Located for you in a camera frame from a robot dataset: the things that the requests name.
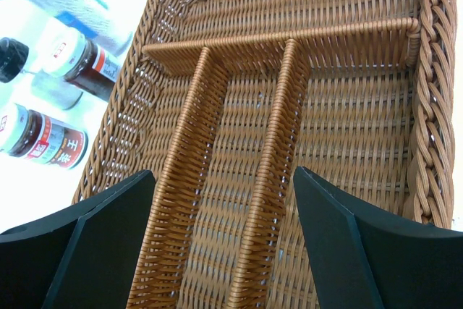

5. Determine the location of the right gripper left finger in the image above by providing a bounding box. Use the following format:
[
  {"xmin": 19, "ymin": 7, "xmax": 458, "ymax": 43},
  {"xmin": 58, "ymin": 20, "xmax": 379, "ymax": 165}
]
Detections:
[{"xmin": 1, "ymin": 170, "xmax": 156, "ymax": 308}]

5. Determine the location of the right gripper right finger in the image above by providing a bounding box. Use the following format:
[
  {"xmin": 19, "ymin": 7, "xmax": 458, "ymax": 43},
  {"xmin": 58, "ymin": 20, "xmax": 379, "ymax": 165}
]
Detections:
[{"xmin": 293, "ymin": 167, "xmax": 462, "ymax": 308}]

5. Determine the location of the silver-lid salt shaker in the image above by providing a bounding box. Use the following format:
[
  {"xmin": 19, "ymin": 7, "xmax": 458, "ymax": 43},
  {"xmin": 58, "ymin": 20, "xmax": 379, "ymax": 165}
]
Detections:
[{"xmin": 30, "ymin": 0, "xmax": 132, "ymax": 56}]

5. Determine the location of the white-lid jar front left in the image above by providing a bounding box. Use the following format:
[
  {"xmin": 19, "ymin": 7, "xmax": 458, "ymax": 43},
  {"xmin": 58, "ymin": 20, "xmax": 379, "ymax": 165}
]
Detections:
[{"xmin": 1, "ymin": 103, "xmax": 88, "ymax": 169}]

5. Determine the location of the black-cap white sauce bottle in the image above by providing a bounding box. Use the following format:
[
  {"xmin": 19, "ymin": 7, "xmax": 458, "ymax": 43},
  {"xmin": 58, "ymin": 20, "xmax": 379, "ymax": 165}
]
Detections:
[{"xmin": 1, "ymin": 37, "xmax": 83, "ymax": 110}]

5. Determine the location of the white-lid jar near basket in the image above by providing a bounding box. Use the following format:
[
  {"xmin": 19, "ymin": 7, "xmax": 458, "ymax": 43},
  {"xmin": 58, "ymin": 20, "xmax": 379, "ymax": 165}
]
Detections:
[{"xmin": 43, "ymin": 27, "xmax": 121, "ymax": 102}]

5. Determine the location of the brown wicker divided basket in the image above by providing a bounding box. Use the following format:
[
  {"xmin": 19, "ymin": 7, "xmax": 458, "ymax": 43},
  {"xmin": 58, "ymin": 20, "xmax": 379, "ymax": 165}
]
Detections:
[{"xmin": 73, "ymin": 0, "xmax": 457, "ymax": 308}]

